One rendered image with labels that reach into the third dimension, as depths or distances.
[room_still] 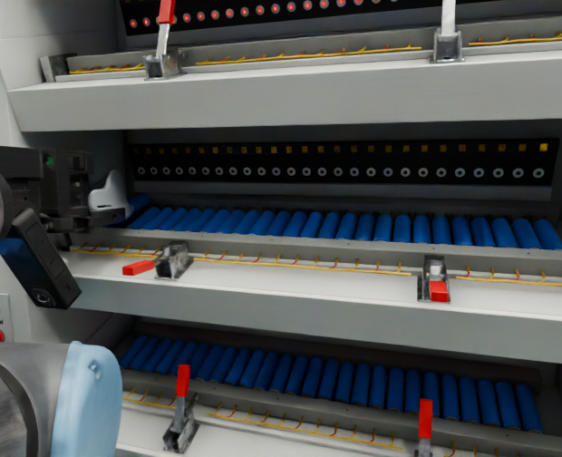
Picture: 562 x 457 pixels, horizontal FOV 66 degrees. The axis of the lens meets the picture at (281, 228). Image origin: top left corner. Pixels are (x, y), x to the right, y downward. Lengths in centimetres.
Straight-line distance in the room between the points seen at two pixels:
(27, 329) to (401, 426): 44
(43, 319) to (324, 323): 35
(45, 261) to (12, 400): 24
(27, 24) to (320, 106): 36
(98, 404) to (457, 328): 29
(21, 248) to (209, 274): 18
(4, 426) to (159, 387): 38
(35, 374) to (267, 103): 28
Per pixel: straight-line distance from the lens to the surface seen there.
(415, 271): 44
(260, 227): 51
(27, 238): 45
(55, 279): 48
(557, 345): 44
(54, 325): 63
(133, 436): 60
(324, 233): 48
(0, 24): 59
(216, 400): 58
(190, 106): 44
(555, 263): 46
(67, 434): 26
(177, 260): 47
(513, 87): 40
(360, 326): 42
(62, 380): 27
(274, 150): 57
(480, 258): 44
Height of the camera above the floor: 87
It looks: 9 degrees down
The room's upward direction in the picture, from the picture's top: straight up
